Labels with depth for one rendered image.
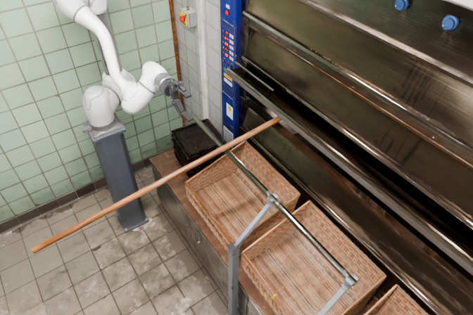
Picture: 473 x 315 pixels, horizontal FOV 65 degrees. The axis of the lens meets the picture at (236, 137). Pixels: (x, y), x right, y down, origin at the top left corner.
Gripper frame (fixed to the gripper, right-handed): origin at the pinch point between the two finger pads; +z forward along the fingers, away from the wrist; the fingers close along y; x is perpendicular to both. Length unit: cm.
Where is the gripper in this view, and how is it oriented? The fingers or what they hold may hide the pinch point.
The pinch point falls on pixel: (188, 107)
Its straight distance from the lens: 170.9
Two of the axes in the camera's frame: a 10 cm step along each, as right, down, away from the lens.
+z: 5.9, 5.6, -5.9
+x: -8.1, 3.9, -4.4
